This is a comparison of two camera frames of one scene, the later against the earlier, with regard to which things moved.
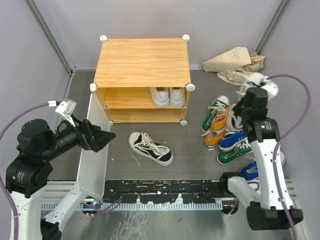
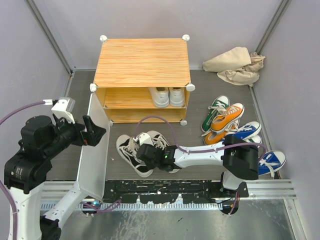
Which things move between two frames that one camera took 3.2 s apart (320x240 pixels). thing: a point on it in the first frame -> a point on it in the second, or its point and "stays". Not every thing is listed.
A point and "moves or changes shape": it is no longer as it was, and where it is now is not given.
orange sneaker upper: (220, 121) stays
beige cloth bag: (234, 66) stays
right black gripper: (236, 108) -> (149, 166)
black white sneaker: (149, 148) moves or changes shape
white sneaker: (177, 96) stays
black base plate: (162, 191) stays
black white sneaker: (253, 80) -> (127, 148)
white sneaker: (160, 96) stays
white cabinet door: (92, 165) stays
